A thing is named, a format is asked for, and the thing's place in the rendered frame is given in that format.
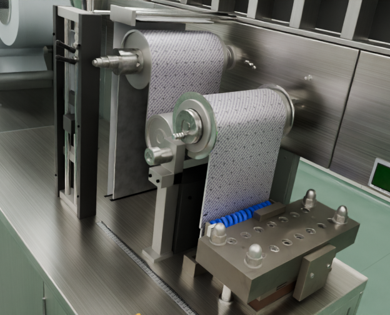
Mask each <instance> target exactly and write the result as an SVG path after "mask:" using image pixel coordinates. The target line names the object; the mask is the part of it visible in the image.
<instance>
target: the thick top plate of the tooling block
mask: <svg viewBox="0 0 390 315"><path fill-rule="evenodd" d="M302 201H303V198H302V199H299V200H297V201H294V202H291V203H289V204H286V205H285V206H286V209H285V212H283V213H281V214H278V215H276V216H273V217H270V218H268V219H265V220H263V221H261V222H259V221H258V220H256V219H254V218H253V217H252V218H250V219H247V220H245V221H242V222H239V223H237V224H234V225H232V226H229V227H226V235H227V236H226V244H225V245H223V246H215V245H213V244H211V243H210V241H209V238H210V237H209V236H207V235H206V236H203V237H200V238H199V239H198V244H197V253H196V261H197V262H198V263H199V264H200V265H201V266H202V267H204V268H205V269H206V270H207V271H209V272H210V273H211V274H212V275H213V276H214V277H215V278H217V279H218V280H219V281H221V282H222V283H223V284H224V285H225V286H226V287H227V288H229V289H230V290H231V291H232V292H233V293H234V294H236V295H237V296H238V297H239V298H241V299H242V300H243V301H244V302H245V303H246V304H247V303H249V302H251V301H253V300H255V299H256V298H258V297H259V296H262V295H263V294H265V293H267V292H269V291H270V290H272V289H274V288H276V287H278V286H279V285H281V284H283V283H285V282H286V281H288V280H290V279H292V278H293V277H295V276H297V275H298V274H299V270H300V267H301V263H302V260H303V257H304V256H306V255H308V254H309V253H311V252H313V251H315V250H317V249H319V248H321V247H323V246H325V245H327V244H331V245H333V246H334V247H336V250H335V253H334V254H336V253H338V252H339V251H342V250H343V249H345V248H347V247H349V246H350V245H352V244H354V242H355V239H356V236H357V233H358V230H359V226H360V223H358V222H356V221H355V220H353V219H351V218H348V220H347V224H346V225H339V224H336V223H335V222H333V217H334V213H335V212H337V211H336V210H334V209H332V208H330V207H328V206H326V205H325V204H323V203H321V202H319V201H317V200H316V207H306V206H304V205H303V204H302ZM253 244H258V245H260V247H261V249H262V254H261V255H262V266H261V267H260V268H259V269H251V268H249V267H247V266H246V265H245V264H244V259H245V258H246V253H247V252H248V251H249V248H250V246H251V245H253Z"/></svg>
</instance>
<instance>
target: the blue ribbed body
mask: <svg viewBox="0 0 390 315"><path fill-rule="evenodd" d="M269 205H271V203H270V202H269V201H265V202H262V203H261V204H257V205H254V206H252V207H248V208H246V209H243V210H240V211H239V212H235V213H234V214H233V213H231V214H230V215H226V216H225V217H220V219H215V221H213V220H212V221H210V224H217V223H223V224H224V225H225V227H226V228H227V227H229V226H232V225H234V224H237V223H240V222H242V221H245V220H247V219H250V218H252V217H253V213H254V211H255V210H258V209H261V208H264V207H266V206H269Z"/></svg>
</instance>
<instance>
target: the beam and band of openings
mask: <svg viewBox="0 0 390 315"><path fill-rule="evenodd" d="M147 1H152V2H155V3H160V4H165V5H169V6H174V7H177V8H183V9H187V10H191V11H214V12H220V13H228V15H235V16H237V21H240V22H243V23H248V24H253V25H257V26H262V27H265V28H270V29H275V30H279V31H284V32H287V33H293V34H297V35H301V36H306V37H309V38H314V39H320V40H323V41H328V42H331V43H336V44H342V45H345V46H350V47H353V48H358V49H363V50H367V51H372V52H375V53H381V54H385V55H389V56H390V44H385V43H390V0H180V1H178V0H147ZM203 5H206V6H203ZM208 6H211V7H208ZM235 11H236V12H235ZM238 12H239V13H238ZM241 13H245V14H241ZM272 19H275V20H278V21H275V20H272ZM280 21H284V22H280ZM286 22H288V23H286ZM316 28H318V29H323V30H327V31H322V30H318V29H316ZM328 31H332V32H328ZM333 32H336V33H333ZM337 33H341V34H337ZM368 39H372V40H375V41H370V40H368ZM376 41H381V42H384V43H381V42H376Z"/></svg>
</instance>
